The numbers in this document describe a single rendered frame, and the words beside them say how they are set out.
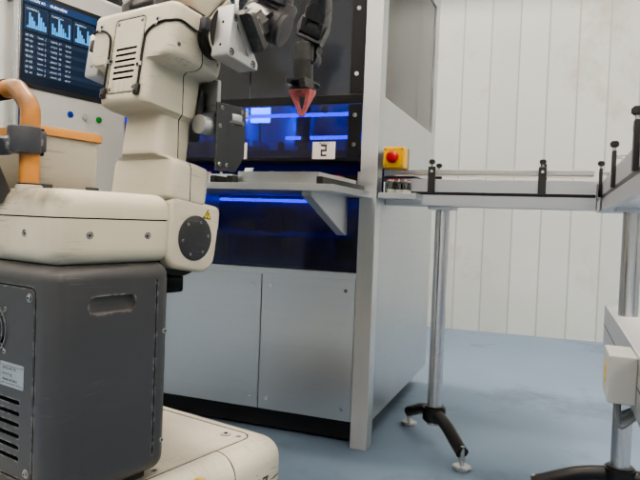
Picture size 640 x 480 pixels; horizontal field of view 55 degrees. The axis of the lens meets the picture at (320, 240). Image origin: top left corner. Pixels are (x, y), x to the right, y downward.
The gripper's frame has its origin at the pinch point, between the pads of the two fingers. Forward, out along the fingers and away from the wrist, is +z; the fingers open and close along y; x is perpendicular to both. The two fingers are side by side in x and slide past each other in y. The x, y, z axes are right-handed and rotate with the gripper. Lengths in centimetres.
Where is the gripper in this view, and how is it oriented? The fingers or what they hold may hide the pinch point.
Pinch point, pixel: (301, 113)
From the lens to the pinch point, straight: 180.2
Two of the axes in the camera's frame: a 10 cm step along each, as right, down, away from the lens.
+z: -0.3, 10.0, 0.5
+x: -9.3, -0.5, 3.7
